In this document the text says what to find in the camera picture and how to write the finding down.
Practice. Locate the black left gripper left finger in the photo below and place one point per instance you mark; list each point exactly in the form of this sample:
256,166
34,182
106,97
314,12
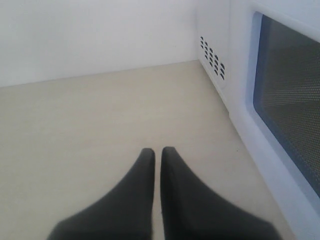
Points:
124,213

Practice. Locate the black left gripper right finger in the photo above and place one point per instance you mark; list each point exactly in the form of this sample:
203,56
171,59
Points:
192,211

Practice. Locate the white microwave door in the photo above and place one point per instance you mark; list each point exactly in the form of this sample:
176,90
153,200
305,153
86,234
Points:
274,101

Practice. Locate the white Midea microwave oven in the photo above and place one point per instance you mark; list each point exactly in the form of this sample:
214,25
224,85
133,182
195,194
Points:
213,30

